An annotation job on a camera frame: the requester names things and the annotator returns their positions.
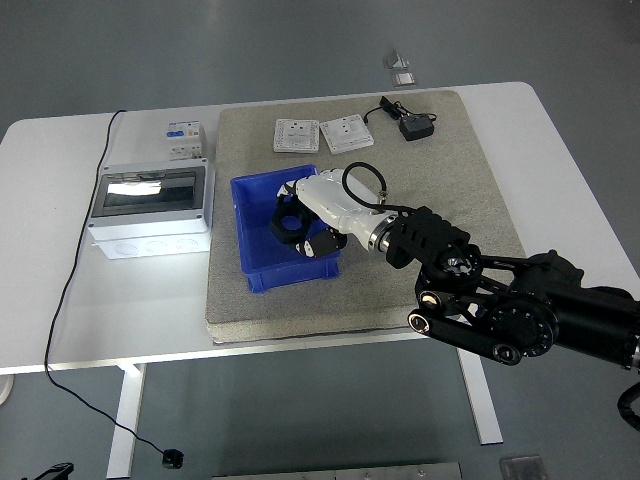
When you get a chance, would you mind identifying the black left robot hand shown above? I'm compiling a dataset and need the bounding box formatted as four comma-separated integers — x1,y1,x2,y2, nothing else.
19,462,75,480

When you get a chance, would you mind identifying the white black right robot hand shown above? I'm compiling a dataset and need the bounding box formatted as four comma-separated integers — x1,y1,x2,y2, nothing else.
272,168,399,260

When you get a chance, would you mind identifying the large black hex nut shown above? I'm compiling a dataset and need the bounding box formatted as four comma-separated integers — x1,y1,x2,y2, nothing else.
269,199,316,247

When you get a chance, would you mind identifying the blue plastic box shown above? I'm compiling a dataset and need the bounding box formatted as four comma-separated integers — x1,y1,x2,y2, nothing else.
229,164,343,294

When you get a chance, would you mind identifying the grey distribution box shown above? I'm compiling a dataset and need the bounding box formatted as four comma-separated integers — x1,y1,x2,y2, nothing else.
86,158,216,261

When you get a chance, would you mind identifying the white socket panel grid back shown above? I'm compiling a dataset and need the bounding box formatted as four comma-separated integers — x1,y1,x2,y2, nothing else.
272,118,321,154

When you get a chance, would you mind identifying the white table leg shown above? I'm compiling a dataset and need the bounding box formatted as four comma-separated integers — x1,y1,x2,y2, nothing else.
455,347,505,447
106,363,148,480

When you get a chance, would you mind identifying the grey-brown foam mat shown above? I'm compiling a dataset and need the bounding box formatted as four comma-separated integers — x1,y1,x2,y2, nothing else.
204,89,526,345

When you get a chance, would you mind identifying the black power adapter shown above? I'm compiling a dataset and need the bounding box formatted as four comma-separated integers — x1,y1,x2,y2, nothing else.
398,114,435,143

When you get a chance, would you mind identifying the white circuit breaker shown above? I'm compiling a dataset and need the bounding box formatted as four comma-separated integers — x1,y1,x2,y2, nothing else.
163,121,208,162

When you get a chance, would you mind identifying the grey metal plate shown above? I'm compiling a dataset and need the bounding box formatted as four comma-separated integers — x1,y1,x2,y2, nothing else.
210,461,464,480

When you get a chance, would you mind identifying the dark grey floor plate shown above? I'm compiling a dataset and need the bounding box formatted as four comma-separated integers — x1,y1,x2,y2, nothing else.
499,454,545,480

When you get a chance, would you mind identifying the white wall socket panel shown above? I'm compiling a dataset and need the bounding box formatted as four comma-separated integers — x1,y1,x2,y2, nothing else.
319,113,375,156

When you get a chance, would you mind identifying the black adapter cord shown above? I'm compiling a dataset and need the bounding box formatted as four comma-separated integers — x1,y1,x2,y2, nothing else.
363,95,439,126

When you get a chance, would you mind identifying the long black power cable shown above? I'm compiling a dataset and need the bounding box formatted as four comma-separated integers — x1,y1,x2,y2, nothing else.
43,108,185,470

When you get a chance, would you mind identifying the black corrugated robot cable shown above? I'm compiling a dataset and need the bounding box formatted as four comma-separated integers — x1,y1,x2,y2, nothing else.
616,381,640,432

